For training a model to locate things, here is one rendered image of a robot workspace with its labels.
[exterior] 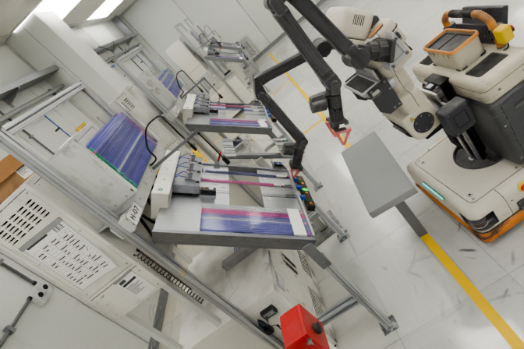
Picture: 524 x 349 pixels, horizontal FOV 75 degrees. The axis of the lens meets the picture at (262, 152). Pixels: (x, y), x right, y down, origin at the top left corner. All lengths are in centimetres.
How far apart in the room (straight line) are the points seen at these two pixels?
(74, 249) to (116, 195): 27
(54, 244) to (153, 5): 819
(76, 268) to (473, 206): 184
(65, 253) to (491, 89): 189
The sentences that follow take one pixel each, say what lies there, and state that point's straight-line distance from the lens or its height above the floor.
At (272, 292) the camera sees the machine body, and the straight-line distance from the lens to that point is 177.
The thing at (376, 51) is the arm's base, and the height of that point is 121.
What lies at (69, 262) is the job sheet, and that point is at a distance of 171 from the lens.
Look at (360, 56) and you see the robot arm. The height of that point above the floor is 124.
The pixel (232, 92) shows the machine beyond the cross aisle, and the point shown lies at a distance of 636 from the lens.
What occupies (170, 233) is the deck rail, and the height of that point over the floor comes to 119.
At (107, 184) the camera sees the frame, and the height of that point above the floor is 149.
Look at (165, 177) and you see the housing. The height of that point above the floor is 129.
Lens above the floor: 172
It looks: 22 degrees down
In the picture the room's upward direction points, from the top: 43 degrees counter-clockwise
